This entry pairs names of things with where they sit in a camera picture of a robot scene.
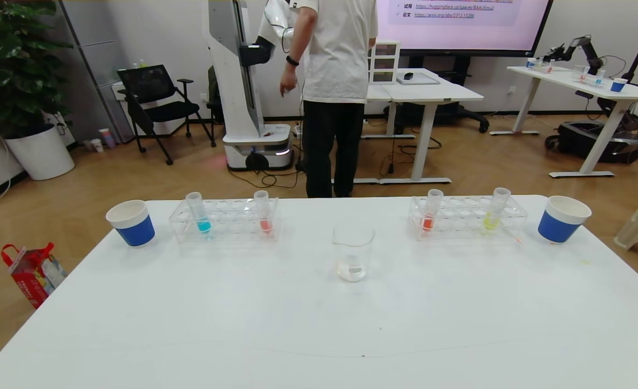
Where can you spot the white planter pot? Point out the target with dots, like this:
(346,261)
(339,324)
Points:
(40,154)

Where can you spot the red gift bag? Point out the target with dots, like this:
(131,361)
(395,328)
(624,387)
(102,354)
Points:
(32,281)

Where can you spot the pink plastic cup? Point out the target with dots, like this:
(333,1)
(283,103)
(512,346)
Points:
(107,139)

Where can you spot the black screen stand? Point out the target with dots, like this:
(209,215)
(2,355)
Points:
(459,113)

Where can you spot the clear acrylic test tube rack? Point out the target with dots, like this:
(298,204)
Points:
(227,216)
(462,216)

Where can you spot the clear drawer organizer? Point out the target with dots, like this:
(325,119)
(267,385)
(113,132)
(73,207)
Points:
(384,62)

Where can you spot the test tube blue pigment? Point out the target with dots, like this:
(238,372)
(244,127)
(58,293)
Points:
(200,213)

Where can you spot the black wheeled robot base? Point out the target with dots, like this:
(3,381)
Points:
(583,140)

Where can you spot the grey metal cabinet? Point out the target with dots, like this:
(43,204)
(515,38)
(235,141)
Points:
(97,54)

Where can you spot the blue white paper cup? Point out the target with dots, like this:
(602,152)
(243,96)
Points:
(559,227)
(135,229)

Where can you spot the small blue paper cup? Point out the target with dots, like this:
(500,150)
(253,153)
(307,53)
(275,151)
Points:
(618,85)

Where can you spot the test tube yellow pigment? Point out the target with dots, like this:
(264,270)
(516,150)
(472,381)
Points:
(492,219)

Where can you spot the person in white shirt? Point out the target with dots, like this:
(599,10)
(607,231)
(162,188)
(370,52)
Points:
(340,54)

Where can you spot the white humanoid robot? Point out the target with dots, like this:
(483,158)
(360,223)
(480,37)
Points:
(232,108)

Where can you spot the clear glass beaker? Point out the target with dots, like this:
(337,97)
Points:
(353,270)

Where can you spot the test tube red pigment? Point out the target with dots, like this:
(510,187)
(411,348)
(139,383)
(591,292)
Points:
(429,220)
(264,221)

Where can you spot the green leafy plant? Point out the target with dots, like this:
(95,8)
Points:
(11,54)

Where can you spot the black office chair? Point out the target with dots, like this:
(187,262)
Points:
(156,86)

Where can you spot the large wall display screen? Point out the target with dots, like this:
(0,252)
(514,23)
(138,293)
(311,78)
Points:
(459,27)

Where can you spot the small white paper cup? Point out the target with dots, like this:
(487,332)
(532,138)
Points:
(96,146)

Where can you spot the grey flat tray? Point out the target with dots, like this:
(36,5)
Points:
(421,80)

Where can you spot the black desktop robot arm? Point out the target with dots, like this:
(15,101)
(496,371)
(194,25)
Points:
(586,46)

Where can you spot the white standing desk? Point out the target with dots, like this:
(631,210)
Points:
(437,93)
(578,81)
(378,93)

